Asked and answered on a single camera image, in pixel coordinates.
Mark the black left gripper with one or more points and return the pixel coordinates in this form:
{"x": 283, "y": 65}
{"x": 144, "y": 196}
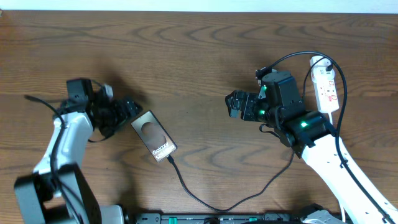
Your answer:
{"x": 121, "y": 115}

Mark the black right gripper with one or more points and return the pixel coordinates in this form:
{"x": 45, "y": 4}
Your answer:
{"x": 250, "y": 99}

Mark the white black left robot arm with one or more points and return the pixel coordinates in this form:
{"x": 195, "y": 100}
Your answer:
{"x": 56, "y": 191}

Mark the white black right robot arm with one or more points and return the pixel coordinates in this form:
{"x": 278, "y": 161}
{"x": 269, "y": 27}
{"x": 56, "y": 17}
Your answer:
{"x": 313, "y": 138}

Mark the white USB charger adapter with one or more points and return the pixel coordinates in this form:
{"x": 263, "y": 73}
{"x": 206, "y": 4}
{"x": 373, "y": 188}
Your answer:
{"x": 327, "y": 64}

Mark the white power strip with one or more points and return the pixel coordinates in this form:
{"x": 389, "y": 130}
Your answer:
{"x": 324, "y": 86}

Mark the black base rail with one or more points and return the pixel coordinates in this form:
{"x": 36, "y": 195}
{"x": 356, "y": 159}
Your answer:
{"x": 156, "y": 218}

